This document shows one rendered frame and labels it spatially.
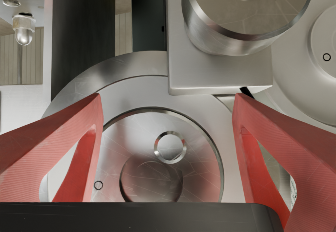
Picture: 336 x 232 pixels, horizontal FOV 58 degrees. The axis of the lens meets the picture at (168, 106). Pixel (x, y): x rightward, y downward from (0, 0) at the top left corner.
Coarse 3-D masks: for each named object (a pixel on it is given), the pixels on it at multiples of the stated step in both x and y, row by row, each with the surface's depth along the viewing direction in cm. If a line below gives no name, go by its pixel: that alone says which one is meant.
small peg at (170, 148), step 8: (160, 136) 13; (168, 136) 13; (176, 136) 13; (160, 144) 13; (168, 144) 13; (176, 144) 13; (184, 144) 13; (160, 152) 13; (168, 152) 13; (176, 152) 13; (184, 152) 13; (160, 160) 13; (168, 160) 13; (176, 160) 13
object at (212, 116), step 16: (128, 80) 17; (144, 80) 17; (160, 80) 17; (112, 96) 17; (128, 96) 17; (144, 96) 17; (160, 96) 17; (176, 96) 17; (192, 96) 17; (208, 96) 17; (112, 112) 17; (128, 112) 17; (176, 112) 17; (192, 112) 17; (208, 112) 17; (224, 112) 17; (208, 128) 17; (224, 128) 17; (224, 144) 17; (64, 160) 17; (224, 160) 17; (48, 176) 16; (64, 176) 16; (224, 176) 17; (240, 176) 17; (48, 192) 16; (224, 192) 16; (240, 192) 16
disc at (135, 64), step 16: (96, 64) 18; (112, 64) 18; (128, 64) 18; (144, 64) 18; (160, 64) 18; (80, 80) 18; (96, 80) 18; (112, 80) 18; (64, 96) 18; (80, 96) 18; (224, 96) 18; (48, 112) 18; (272, 160) 18; (272, 176) 18
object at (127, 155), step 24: (120, 120) 16; (144, 120) 16; (168, 120) 16; (120, 144) 16; (144, 144) 16; (192, 144) 16; (120, 168) 16; (144, 168) 16; (168, 168) 16; (192, 168) 16; (216, 168) 16; (96, 192) 15; (120, 192) 15; (144, 192) 15; (168, 192) 16; (192, 192) 16; (216, 192) 16
